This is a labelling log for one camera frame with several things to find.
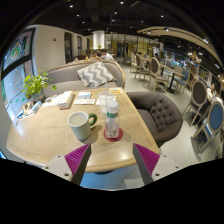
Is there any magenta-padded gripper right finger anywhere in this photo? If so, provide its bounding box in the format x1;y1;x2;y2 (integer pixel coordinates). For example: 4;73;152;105
131;142;183;186

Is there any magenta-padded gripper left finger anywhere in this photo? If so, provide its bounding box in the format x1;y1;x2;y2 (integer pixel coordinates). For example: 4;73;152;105
42;143;93;186

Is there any clear plastic water bottle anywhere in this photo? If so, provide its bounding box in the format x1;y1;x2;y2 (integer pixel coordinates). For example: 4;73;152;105
104;100;121;140

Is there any flat round red coaster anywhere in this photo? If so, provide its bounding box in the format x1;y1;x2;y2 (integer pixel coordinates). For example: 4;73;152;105
103;128;124;143

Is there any grey tufted armchair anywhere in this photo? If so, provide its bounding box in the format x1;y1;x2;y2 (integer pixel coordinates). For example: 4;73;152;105
126;91;185;149

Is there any white paper booklet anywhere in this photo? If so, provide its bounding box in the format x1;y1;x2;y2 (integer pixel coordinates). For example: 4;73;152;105
73;97;97;106

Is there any white tissue box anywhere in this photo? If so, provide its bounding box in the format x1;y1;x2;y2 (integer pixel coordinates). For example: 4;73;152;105
57;90;75;111

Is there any small blue white box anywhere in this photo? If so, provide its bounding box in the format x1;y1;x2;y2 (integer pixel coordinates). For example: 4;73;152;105
31;100;43;115

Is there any pale blue packet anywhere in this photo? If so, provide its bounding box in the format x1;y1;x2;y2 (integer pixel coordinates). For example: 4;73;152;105
77;91;93;100

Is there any yellow white table card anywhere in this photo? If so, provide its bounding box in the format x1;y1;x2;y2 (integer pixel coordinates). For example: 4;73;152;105
108;87;124;96

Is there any group of dining chairs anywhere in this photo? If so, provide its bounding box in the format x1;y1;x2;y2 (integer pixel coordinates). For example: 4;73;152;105
129;50;224;155

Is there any grey curved sofa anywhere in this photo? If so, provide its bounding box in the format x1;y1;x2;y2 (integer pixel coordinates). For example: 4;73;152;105
43;59;127;98

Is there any green potted plant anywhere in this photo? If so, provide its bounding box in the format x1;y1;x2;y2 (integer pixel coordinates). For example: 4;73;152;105
21;69;58;102

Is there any grey white zigzag cushion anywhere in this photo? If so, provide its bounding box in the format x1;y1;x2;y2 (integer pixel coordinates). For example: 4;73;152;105
76;61;117;89

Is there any window with tree decal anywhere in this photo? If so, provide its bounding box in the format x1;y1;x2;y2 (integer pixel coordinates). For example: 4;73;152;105
1;59;35;118

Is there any person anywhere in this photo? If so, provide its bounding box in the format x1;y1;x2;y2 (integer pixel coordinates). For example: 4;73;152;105
99;49;115;62
89;51;100;61

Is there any white round pillar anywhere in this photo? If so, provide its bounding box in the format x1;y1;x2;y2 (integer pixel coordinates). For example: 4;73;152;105
92;30;106;51

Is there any curved beige ceiling canopy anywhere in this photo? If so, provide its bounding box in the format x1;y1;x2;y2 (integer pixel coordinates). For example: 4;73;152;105
136;25;221;64

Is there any group of ceiling spotlights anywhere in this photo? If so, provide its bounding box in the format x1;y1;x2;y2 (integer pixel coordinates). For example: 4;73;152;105
66;0;221;46

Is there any white mug with green handle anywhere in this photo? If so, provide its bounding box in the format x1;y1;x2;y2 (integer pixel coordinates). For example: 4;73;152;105
67;110;98;141

